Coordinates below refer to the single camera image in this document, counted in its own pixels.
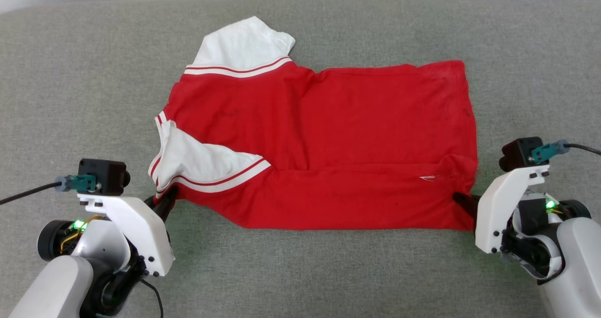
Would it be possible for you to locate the red and white jersey shirt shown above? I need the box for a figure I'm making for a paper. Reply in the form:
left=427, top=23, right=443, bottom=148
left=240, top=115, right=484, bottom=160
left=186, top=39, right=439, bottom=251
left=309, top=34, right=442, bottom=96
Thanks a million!
left=148, top=16, right=479, bottom=232

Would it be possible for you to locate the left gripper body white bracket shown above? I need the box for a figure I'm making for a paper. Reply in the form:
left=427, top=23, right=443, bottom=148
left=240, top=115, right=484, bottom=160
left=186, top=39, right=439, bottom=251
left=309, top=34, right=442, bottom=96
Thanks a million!
left=77, top=194, right=176, bottom=278

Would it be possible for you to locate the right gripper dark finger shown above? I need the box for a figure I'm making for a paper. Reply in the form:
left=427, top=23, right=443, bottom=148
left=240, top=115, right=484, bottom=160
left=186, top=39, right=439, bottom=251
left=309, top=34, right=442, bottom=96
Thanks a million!
left=452, top=192, right=480, bottom=220

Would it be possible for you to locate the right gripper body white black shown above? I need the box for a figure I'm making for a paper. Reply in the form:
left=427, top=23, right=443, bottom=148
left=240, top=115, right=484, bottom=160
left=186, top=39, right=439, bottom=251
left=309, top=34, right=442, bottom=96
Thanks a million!
left=475, top=165, right=550, bottom=262

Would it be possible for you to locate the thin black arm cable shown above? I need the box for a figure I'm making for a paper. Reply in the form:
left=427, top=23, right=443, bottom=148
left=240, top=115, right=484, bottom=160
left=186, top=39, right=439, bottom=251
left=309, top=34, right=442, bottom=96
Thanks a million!
left=140, top=279, right=164, bottom=318

